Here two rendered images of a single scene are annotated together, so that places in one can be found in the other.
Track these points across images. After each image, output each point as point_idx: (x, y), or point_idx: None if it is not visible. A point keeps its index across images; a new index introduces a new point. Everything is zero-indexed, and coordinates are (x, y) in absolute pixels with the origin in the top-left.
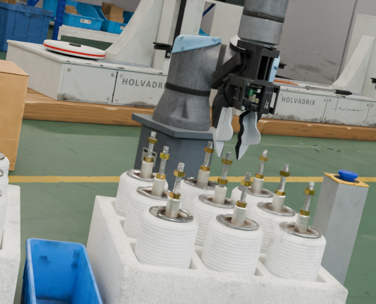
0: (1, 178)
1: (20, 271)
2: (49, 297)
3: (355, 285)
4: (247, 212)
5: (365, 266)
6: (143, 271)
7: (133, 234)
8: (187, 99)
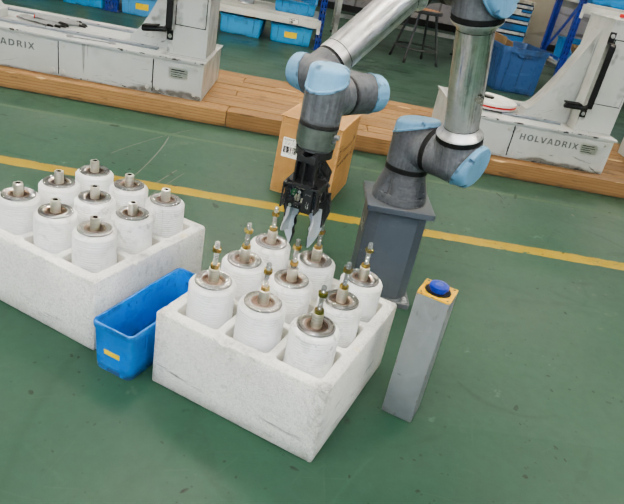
0: (138, 221)
1: None
2: None
3: (514, 396)
4: None
5: (566, 383)
6: (168, 317)
7: None
8: (393, 177)
